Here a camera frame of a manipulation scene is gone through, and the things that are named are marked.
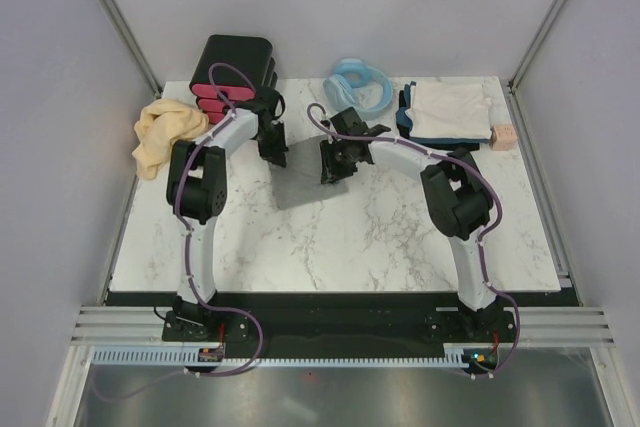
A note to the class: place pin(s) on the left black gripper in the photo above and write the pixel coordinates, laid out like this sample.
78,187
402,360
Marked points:
275,155

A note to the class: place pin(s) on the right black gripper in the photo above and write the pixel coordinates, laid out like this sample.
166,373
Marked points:
331,172

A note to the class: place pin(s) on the grey t shirt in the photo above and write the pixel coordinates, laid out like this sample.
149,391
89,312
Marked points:
299,182

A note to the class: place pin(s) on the light blue headphones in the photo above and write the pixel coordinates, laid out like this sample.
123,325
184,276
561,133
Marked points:
347,78

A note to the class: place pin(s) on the black pink drawer box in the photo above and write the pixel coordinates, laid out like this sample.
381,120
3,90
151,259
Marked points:
235,64

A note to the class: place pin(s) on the yellow t shirt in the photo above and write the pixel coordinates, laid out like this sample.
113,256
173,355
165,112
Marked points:
160,125

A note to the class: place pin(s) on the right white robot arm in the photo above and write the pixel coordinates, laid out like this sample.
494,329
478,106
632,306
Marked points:
461,203

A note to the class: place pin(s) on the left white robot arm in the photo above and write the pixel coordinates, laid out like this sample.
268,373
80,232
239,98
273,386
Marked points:
197,192

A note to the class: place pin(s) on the white blue folded t shirt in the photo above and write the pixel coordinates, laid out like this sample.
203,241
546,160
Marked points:
438,113

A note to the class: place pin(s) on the pink cube power strip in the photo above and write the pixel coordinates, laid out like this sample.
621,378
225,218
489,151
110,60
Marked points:
503,137

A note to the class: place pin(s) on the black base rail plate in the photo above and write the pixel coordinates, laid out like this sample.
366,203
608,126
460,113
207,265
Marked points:
338,324

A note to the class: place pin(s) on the light blue cable duct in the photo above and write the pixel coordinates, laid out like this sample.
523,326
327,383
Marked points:
192,356

